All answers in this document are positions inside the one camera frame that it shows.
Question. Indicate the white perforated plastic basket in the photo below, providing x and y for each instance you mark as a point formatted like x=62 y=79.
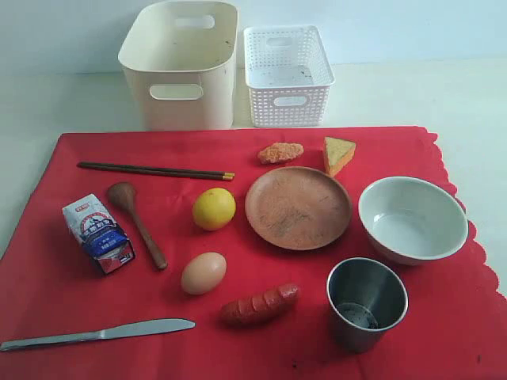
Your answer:
x=288 y=75

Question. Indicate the cream plastic storage bin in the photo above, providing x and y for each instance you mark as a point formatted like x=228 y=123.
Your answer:
x=179 y=60

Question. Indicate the brown wooden spoon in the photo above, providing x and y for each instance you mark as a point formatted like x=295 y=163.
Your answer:
x=122 y=195

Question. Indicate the stainless steel cup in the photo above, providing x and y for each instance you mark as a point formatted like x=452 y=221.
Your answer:
x=366 y=300

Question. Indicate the white ceramic bowl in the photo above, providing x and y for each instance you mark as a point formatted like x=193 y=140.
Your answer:
x=411 y=221

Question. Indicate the small milk carton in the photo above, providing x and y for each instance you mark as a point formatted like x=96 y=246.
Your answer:
x=98 y=233

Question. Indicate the dark wooden chopstick upper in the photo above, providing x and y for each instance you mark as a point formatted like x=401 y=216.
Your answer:
x=94 y=165

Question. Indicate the dark wooden chopstick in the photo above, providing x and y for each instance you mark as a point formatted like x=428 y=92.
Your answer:
x=94 y=165
x=155 y=173

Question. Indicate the yellow lemon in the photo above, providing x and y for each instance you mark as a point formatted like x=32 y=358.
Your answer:
x=213 y=209

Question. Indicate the red tablecloth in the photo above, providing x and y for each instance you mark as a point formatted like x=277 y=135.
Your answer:
x=455 y=327

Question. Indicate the round wooden plate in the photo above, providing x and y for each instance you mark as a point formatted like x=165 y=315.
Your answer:
x=298 y=208

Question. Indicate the yellow cake wedge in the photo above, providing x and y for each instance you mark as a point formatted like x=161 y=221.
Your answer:
x=337 y=153

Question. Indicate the brown egg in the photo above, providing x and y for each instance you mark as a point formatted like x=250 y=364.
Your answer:
x=203 y=273

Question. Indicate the dark wooden chopstick lower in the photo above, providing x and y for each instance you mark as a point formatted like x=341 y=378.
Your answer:
x=155 y=173

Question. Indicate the fried chicken nugget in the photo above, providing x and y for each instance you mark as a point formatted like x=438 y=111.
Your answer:
x=280 y=152

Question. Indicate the silver table knife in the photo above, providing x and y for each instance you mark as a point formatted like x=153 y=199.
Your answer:
x=141 y=328

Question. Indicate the red sausage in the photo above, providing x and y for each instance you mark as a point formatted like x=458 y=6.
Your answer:
x=260 y=308

